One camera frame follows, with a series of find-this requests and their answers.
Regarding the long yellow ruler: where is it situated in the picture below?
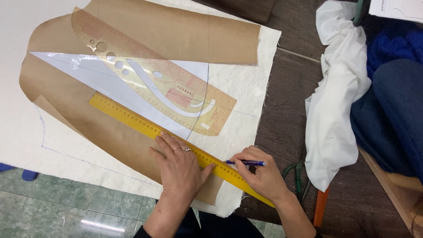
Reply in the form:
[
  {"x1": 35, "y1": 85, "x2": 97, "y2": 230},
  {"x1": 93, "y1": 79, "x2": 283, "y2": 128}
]
[{"x1": 88, "y1": 92, "x2": 275, "y2": 208}]

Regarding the green cord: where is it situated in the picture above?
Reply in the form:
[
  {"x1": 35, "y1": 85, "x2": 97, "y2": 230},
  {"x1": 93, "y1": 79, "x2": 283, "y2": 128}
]
[{"x1": 282, "y1": 145, "x2": 311, "y2": 203}]

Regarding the person's left hand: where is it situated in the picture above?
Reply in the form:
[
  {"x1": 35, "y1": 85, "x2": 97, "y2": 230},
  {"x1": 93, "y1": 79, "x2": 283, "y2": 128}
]
[{"x1": 148, "y1": 131, "x2": 216, "y2": 201}]

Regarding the white paper sheet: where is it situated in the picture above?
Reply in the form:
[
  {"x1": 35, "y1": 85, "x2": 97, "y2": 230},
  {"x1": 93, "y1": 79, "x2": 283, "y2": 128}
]
[{"x1": 368, "y1": 0, "x2": 423, "y2": 24}]

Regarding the orange stick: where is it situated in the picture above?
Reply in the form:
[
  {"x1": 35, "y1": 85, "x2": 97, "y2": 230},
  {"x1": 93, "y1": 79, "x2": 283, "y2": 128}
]
[{"x1": 313, "y1": 186, "x2": 330, "y2": 227}]

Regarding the dark green metal post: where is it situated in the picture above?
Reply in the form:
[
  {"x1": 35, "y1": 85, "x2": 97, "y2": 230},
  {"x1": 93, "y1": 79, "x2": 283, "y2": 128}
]
[{"x1": 352, "y1": 0, "x2": 371, "y2": 27}]

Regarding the large white felt fabric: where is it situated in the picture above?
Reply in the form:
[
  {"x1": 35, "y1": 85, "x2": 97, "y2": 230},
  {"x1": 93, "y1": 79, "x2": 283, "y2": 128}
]
[{"x1": 0, "y1": 0, "x2": 282, "y2": 218}]

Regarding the person's dark clothing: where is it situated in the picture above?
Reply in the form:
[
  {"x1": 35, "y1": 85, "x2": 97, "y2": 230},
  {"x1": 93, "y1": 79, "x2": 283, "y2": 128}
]
[{"x1": 133, "y1": 198, "x2": 265, "y2": 238}]

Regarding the blue slipper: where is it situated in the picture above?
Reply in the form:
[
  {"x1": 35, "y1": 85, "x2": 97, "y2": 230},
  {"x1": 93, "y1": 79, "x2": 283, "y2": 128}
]
[{"x1": 0, "y1": 162, "x2": 40, "y2": 182}]

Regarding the blue pen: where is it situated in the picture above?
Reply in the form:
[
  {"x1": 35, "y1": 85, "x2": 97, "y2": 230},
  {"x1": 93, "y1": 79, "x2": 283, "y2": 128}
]
[{"x1": 226, "y1": 160, "x2": 266, "y2": 166}]

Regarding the wooden bench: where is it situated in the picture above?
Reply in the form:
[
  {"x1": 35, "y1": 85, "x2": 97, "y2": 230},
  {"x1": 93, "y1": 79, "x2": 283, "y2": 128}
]
[{"x1": 358, "y1": 146, "x2": 423, "y2": 238}]

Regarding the crumpled white cloth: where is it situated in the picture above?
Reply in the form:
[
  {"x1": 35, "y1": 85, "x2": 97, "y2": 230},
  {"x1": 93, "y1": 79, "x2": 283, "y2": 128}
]
[{"x1": 304, "y1": 0, "x2": 372, "y2": 192}]

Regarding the brown paper pattern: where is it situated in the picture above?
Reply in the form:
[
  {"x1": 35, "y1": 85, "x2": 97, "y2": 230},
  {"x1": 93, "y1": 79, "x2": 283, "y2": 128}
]
[{"x1": 19, "y1": 0, "x2": 262, "y2": 206}]

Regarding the transparent yellow curve ruler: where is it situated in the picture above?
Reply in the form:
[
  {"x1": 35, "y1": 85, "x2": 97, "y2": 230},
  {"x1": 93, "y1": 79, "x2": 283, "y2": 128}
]
[{"x1": 71, "y1": 8, "x2": 237, "y2": 137}]

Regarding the person's right hand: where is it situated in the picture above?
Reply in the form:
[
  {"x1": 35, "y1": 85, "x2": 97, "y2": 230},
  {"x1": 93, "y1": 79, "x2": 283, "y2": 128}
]
[{"x1": 230, "y1": 145, "x2": 292, "y2": 207}]

